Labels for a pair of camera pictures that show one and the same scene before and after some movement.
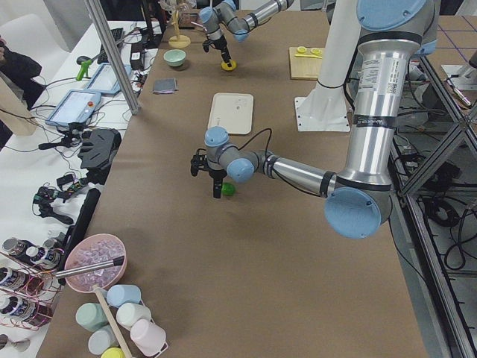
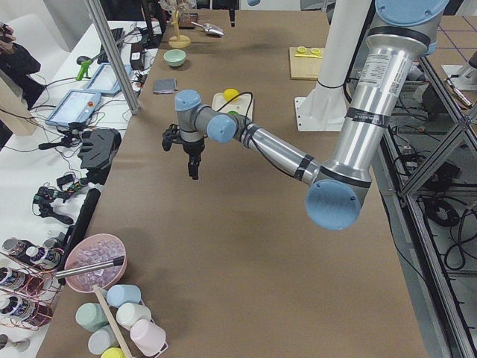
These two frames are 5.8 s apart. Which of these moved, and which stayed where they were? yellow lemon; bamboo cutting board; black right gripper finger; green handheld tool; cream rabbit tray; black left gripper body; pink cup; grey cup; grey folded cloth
Moved: yellow lemon; black right gripper finger; black left gripper body
Stayed: grey cup; pink cup; bamboo cutting board; grey folded cloth; cream rabbit tray; green handheld tool
